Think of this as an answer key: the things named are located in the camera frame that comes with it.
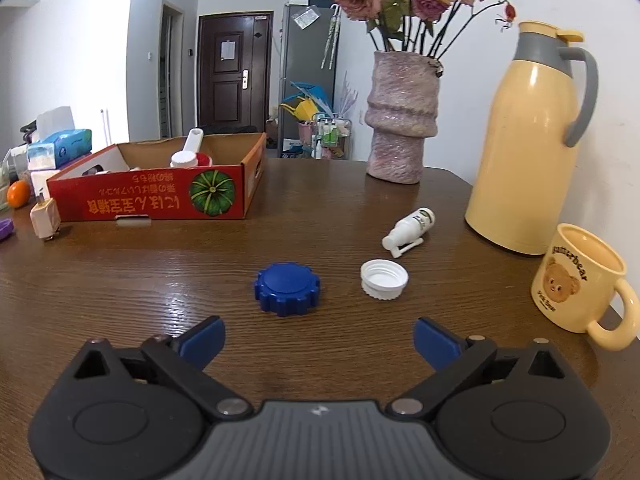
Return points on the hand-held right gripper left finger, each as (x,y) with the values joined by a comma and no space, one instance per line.
(205,340)

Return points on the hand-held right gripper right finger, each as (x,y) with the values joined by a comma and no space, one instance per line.
(435,340)

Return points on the blue ribbed cap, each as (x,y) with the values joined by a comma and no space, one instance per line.
(286,287)

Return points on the small white spray bottle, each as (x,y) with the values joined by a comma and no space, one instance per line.
(412,227)

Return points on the red cardboard box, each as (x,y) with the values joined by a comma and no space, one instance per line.
(150,195)

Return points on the white ribbed cap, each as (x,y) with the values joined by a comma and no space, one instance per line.
(182,160)

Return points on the white and red lint brush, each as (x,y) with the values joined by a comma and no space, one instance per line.
(195,140)

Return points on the beige charger plug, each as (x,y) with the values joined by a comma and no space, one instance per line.
(44,217)

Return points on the white open cap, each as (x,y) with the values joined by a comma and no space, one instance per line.
(384,280)

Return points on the yellow bear mug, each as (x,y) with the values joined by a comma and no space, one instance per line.
(575,280)

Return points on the yellow thermos jug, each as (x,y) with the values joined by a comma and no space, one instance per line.
(520,150)

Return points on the black bag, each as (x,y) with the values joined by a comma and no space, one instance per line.
(230,129)

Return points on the pink textured vase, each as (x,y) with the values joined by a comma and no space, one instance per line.
(402,120)

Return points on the purple cap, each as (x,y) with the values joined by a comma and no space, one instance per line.
(5,230)

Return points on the metal trolley rack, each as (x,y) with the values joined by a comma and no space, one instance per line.
(332,135)

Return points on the pink bin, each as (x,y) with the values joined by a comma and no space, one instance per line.
(306,132)

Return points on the orange fruit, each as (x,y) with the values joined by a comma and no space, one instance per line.
(19,194)

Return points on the blue tissue pack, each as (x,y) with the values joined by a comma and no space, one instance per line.
(62,147)

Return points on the blue and yellow plastic items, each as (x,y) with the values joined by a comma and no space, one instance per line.
(305,102)

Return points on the purple dried grass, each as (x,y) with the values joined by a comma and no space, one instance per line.
(346,95)

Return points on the dark brown entrance door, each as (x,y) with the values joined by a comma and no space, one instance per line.
(235,75)

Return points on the black kitchen appliance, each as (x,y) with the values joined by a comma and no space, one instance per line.
(29,132)

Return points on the grey interior door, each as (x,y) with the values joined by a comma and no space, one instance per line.
(170,70)

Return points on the grey refrigerator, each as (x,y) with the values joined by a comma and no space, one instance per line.
(300,60)

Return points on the white folded umbrella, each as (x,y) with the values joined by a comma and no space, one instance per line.
(331,35)

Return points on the plastic sleeve of papers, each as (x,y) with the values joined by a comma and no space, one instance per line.
(306,17)

